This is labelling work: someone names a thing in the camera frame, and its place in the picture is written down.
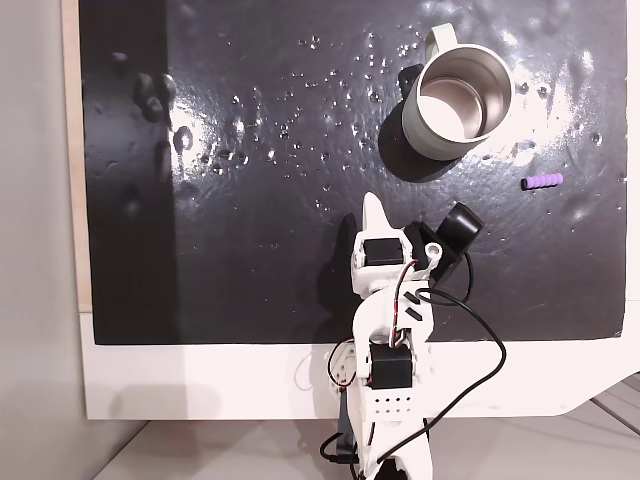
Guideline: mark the purple ribbed pen grip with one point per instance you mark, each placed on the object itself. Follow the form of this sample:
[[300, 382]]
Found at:
[[541, 181]]

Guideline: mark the pale green steel mug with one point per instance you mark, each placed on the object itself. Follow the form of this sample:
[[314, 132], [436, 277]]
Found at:
[[420, 130]]

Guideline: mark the black table mat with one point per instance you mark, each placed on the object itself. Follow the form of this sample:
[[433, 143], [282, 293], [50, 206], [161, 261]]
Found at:
[[250, 225]]

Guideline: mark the black camera with mount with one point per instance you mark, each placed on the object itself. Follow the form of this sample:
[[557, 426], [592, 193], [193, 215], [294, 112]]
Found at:
[[460, 222]]

